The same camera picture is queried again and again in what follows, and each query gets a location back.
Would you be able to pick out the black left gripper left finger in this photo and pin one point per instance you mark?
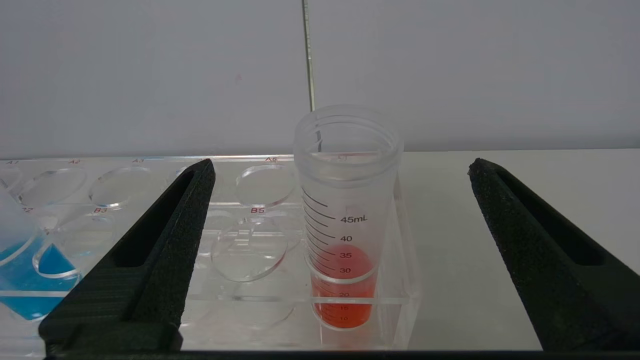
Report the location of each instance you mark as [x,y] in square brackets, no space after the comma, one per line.
[165,260]

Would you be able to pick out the clear acrylic test tube rack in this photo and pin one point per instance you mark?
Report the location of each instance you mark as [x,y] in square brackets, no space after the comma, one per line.
[260,185]

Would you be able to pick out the test tube with blue pigment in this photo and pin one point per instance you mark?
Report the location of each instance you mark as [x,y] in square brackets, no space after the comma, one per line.
[20,280]

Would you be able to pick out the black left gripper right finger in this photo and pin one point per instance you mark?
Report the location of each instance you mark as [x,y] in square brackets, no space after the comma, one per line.
[540,260]

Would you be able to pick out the test tube with red pigment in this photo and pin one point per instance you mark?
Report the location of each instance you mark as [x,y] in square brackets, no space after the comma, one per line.
[345,300]

